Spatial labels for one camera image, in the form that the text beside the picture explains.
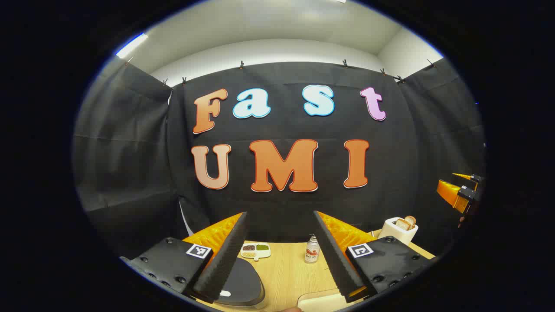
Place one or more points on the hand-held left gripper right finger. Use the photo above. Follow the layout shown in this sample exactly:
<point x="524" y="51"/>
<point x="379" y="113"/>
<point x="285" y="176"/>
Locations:
<point x="336" y="260"/>

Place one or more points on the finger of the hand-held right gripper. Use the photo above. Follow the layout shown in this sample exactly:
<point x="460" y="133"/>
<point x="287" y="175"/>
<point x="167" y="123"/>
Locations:
<point x="451" y="193"/>
<point x="468" y="178"/>

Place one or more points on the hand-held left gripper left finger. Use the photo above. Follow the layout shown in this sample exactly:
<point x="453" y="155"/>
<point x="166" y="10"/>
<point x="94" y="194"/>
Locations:
<point x="225" y="260"/>

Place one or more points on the black rice cooker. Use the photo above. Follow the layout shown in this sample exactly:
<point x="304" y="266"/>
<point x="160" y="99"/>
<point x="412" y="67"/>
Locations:
<point x="243" y="281"/>

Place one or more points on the clear plastic drink bottle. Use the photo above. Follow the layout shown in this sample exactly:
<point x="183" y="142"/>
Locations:
<point x="312" y="253"/>

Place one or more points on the white divided bean dish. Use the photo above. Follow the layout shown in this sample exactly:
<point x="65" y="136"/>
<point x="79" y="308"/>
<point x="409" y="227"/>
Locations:
<point x="256" y="250"/>

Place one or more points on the toasted bread slice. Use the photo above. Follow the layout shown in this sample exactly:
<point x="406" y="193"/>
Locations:
<point x="411" y="220"/>
<point x="402" y="224"/>

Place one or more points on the white toaster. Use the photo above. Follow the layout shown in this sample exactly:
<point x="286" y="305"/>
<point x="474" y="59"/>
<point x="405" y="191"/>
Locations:
<point x="396" y="236"/>

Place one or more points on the ceiling light panel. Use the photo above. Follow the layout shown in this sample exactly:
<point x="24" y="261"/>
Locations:
<point x="131" y="45"/>

